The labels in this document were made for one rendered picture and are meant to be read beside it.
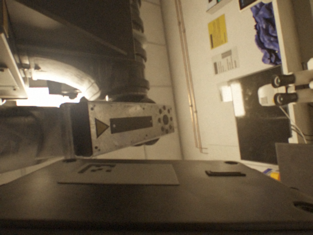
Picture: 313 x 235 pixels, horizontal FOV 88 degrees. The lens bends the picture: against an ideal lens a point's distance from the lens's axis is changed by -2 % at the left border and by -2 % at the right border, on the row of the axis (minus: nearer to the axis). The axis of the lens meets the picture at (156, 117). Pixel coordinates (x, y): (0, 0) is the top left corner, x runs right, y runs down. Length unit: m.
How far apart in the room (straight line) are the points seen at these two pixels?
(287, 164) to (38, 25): 1.10
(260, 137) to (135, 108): 1.29
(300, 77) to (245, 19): 1.30
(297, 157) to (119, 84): 0.92
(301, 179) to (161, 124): 0.86
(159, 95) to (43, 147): 2.07
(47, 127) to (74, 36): 0.14
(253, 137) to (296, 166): 0.53
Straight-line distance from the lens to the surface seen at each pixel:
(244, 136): 1.58
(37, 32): 0.31
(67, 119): 0.25
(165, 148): 2.28
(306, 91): 0.72
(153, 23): 2.66
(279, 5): 1.46
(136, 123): 0.31
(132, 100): 0.42
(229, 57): 1.92
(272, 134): 1.47
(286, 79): 0.69
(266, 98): 0.98
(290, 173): 1.11
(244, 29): 1.90
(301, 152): 1.06
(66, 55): 0.35
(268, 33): 1.46
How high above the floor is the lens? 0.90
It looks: 55 degrees up
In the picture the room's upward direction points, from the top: 99 degrees counter-clockwise
